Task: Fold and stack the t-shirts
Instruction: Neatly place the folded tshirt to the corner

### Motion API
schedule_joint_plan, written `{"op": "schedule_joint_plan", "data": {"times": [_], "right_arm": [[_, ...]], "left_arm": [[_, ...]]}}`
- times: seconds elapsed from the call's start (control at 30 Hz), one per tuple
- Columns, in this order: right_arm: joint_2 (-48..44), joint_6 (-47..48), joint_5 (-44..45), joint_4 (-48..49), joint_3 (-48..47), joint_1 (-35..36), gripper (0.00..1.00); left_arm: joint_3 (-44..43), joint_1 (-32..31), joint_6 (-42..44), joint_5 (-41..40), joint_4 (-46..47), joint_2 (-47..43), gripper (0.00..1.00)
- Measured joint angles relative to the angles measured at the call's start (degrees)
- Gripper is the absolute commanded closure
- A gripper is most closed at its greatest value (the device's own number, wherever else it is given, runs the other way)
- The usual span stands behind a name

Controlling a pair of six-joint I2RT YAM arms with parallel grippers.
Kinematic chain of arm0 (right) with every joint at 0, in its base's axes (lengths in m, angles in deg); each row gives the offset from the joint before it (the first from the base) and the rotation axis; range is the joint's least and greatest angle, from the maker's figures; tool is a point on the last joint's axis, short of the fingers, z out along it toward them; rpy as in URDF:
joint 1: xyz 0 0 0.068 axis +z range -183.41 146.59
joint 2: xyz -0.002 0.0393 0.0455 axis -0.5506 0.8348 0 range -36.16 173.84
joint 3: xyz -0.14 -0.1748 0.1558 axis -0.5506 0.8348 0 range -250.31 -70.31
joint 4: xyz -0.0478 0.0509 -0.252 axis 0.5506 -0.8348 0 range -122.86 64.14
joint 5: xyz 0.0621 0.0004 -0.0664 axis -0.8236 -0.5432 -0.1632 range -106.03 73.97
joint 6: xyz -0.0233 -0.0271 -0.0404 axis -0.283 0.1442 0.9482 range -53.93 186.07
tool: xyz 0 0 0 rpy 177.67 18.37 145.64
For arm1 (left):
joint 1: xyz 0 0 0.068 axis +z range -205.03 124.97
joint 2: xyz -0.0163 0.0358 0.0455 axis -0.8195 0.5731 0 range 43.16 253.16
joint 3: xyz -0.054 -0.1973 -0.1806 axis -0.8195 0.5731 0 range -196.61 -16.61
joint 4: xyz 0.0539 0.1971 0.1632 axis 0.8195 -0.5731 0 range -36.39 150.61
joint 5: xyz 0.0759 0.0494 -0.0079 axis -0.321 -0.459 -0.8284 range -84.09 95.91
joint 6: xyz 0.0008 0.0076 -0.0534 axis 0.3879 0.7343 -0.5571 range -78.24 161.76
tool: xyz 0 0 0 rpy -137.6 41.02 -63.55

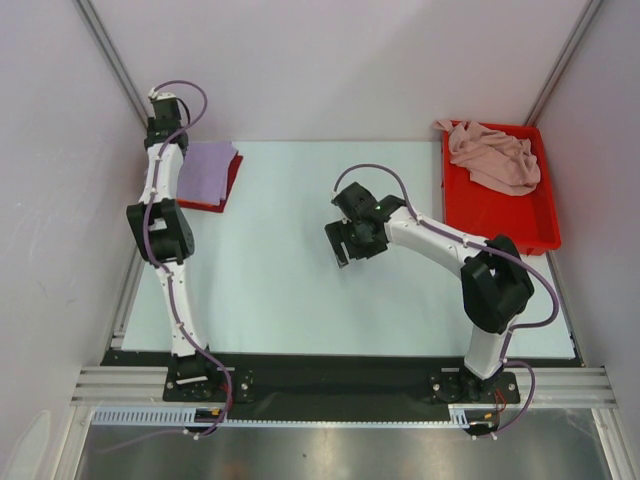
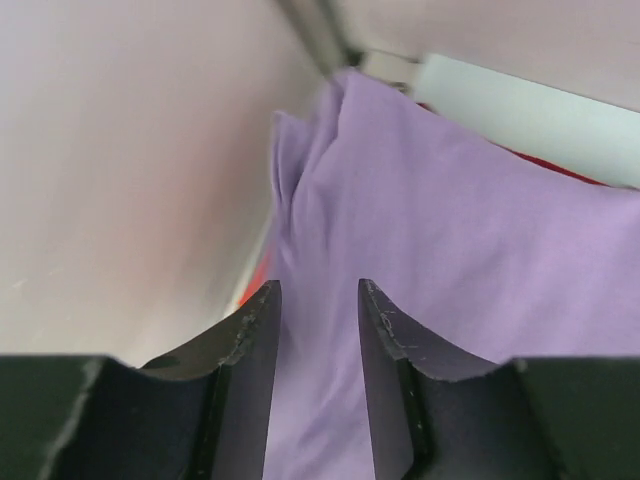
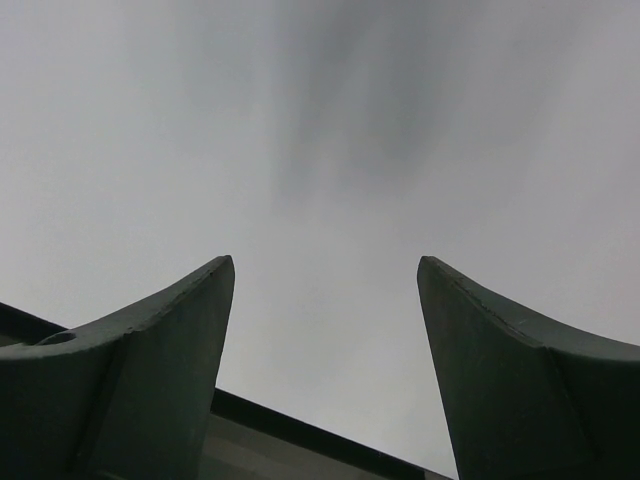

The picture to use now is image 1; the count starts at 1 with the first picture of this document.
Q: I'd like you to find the left aluminium corner post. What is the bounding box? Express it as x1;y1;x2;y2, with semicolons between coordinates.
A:
72;0;150;141

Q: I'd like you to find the aluminium corner post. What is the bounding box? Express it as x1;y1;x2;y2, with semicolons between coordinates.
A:
72;0;150;141
524;0;608;126

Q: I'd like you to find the white slotted cable duct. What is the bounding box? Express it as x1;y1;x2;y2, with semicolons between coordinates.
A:
91;403;497;431

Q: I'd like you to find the crumpled pink t-shirt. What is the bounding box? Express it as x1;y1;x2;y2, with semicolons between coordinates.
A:
432;120;541;197

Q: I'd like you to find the purple t-shirt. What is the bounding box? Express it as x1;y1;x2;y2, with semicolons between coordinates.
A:
177;142;238;205

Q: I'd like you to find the red plastic bin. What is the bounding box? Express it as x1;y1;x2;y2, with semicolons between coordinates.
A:
441;123;562;256

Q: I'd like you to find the aluminium frame rail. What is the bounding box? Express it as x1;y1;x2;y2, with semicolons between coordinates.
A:
72;366;617;409

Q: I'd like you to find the right aluminium corner post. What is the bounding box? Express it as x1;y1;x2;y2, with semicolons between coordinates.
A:
524;0;608;126

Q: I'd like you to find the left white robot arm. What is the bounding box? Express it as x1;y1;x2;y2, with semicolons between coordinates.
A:
126;91;220;402

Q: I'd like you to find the folded dark red t-shirt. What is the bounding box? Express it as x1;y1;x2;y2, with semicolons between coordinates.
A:
206;154;244;214

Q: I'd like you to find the folded orange t-shirt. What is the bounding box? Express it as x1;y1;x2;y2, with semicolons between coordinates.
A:
178;199;219;211

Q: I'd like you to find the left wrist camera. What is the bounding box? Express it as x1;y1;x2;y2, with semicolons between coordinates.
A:
147;88;176;103

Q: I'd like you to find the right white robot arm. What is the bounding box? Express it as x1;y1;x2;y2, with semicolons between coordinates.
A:
324;182;534;401

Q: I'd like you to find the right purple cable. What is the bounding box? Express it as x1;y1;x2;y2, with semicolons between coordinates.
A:
332;164;561;441

